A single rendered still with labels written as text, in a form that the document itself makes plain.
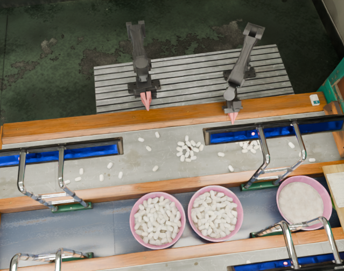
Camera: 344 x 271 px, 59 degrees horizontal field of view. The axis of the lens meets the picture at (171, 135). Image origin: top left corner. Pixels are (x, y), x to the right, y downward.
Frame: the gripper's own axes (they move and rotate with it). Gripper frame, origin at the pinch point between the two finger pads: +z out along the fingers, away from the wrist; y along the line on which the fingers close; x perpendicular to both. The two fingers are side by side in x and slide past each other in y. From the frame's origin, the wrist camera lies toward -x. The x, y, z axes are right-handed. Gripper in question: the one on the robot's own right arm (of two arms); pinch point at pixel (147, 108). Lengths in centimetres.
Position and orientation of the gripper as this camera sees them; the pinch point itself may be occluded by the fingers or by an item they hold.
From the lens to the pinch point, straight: 137.0
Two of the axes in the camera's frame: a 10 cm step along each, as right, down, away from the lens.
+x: -0.1, 4.0, 9.2
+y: 9.9, -1.4, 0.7
